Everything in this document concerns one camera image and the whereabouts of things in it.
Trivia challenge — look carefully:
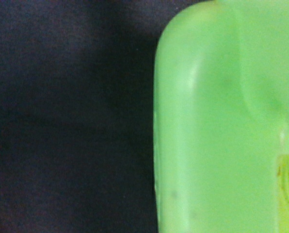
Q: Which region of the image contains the green toy watering can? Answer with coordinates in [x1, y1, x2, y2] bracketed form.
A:
[153, 0, 289, 233]

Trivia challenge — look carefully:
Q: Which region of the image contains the black tablecloth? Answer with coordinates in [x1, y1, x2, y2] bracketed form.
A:
[0, 0, 208, 233]

